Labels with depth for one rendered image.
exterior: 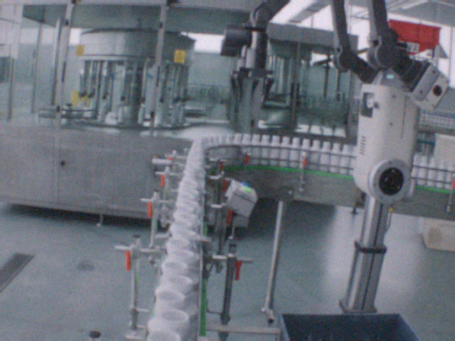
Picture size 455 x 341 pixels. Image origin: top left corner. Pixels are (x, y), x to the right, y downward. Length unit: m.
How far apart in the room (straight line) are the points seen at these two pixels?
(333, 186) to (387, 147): 1.27
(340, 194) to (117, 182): 2.41
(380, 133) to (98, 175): 3.45
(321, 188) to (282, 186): 0.23
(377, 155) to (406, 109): 0.19
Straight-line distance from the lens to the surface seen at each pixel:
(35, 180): 4.91
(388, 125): 1.64
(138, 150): 4.61
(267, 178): 2.88
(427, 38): 8.02
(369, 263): 1.80
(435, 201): 2.94
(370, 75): 1.93
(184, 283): 0.74
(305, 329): 1.19
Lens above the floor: 1.44
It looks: 10 degrees down
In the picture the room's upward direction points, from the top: 5 degrees clockwise
